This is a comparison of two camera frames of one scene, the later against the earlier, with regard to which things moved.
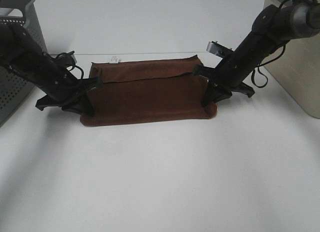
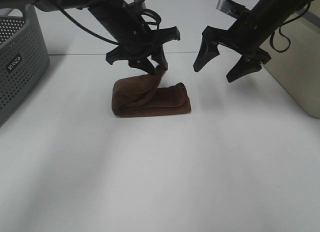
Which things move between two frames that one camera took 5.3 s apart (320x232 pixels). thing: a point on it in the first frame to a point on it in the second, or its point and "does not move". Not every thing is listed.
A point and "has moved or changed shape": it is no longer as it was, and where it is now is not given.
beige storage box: x=297 y=70 does not move
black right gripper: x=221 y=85 to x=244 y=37
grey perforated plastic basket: x=17 y=9 does not move
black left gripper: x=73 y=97 to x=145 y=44
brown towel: x=147 y=91 has moved or changed shape
